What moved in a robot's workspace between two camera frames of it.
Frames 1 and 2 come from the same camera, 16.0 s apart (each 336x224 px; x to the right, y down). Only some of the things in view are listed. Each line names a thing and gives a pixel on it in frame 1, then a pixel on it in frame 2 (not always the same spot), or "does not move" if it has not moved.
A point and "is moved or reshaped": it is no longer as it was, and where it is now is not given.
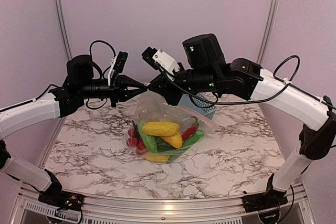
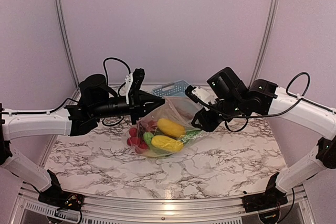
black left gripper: x=117 y=88 to x=137 y=105
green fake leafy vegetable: x=163 y=146 to x=147 y=137
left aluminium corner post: x=59 y=6 does not move
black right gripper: x=172 y=97 to x=208 y=124
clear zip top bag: x=161 y=132 is moved or reshaped
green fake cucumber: x=149 y=141 to x=191 y=134
